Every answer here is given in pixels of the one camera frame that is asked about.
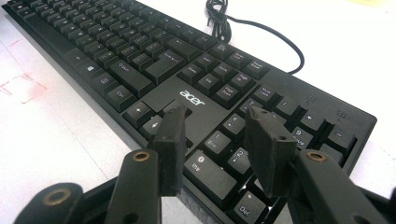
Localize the black computer keyboard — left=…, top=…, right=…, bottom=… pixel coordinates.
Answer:
left=1, top=0, right=377, bottom=224

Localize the black keyboard cable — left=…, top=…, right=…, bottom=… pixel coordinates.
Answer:
left=205, top=0, right=305, bottom=76

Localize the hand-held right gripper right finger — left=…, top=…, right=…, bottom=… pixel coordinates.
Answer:
left=243, top=105, right=299, bottom=199

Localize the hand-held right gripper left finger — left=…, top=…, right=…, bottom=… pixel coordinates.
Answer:
left=151, top=105, right=189, bottom=198

